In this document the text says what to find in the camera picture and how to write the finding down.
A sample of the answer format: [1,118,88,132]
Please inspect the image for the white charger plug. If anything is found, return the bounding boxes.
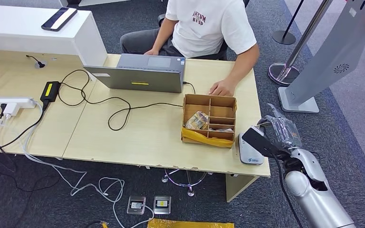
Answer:
[2,103,20,119]

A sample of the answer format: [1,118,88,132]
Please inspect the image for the person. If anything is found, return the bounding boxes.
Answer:
[120,0,260,97]

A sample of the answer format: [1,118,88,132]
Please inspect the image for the white raised counter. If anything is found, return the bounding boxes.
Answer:
[0,4,108,67]

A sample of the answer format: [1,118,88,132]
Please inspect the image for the black mains cable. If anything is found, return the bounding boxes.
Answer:
[0,100,49,155]

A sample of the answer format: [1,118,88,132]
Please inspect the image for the cardboard divider box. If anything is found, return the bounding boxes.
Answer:
[181,93,238,149]

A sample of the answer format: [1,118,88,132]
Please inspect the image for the white power strip cable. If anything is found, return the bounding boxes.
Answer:
[22,100,155,228]

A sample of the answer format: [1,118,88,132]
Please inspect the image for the black power adapter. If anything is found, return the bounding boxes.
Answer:
[40,81,62,104]

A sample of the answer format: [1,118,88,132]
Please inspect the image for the short black cable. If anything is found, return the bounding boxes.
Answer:
[26,55,46,67]

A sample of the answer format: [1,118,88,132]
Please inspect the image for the thin black cable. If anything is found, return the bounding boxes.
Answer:
[0,103,61,193]

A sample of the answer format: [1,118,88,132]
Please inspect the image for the steel floor socket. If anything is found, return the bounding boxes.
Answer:
[153,195,172,215]
[126,195,147,216]

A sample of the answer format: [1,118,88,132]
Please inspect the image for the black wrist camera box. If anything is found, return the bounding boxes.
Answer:
[242,125,292,160]

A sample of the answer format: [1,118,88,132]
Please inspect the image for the yellow floor tape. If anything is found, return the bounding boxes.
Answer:
[147,218,235,228]

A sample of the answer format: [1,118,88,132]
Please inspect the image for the wooden desk side panel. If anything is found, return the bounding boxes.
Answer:
[226,174,260,203]

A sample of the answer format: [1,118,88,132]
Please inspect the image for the black laptop charger cable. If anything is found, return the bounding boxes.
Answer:
[58,69,197,132]

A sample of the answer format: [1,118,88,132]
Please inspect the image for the white card pile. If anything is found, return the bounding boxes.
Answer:
[209,126,235,133]

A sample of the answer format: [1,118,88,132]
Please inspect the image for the black yellow plug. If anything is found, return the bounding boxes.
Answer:
[85,220,108,228]

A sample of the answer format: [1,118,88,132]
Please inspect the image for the person's left hand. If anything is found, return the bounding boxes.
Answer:
[208,78,235,97]

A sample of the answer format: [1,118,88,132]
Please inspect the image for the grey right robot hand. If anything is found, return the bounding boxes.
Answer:
[257,103,303,150]

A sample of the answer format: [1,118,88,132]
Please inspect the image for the white power strip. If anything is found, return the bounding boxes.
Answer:
[0,97,38,111]

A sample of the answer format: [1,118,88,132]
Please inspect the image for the black stanchion post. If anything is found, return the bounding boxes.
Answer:
[272,0,305,45]

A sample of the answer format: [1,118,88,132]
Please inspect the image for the grey kiosk stand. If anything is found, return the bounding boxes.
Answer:
[278,0,365,114]

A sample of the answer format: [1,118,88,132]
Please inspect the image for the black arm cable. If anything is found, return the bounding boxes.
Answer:
[270,152,304,228]

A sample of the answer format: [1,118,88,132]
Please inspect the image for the chrome stanchion post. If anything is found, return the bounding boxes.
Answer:
[268,0,334,86]

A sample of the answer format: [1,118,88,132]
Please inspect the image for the black smartphone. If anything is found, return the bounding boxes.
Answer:
[41,7,78,32]

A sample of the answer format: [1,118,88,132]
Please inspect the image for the grey card reader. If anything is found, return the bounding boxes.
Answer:
[238,133,265,165]

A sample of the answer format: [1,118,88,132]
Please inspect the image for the grey laptop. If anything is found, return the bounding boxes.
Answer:
[84,53,187,94]

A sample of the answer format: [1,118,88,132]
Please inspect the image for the chrome stool base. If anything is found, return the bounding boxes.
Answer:
[162,169,209,197]

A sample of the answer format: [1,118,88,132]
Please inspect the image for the black office chair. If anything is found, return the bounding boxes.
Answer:
[157,0,251,61]

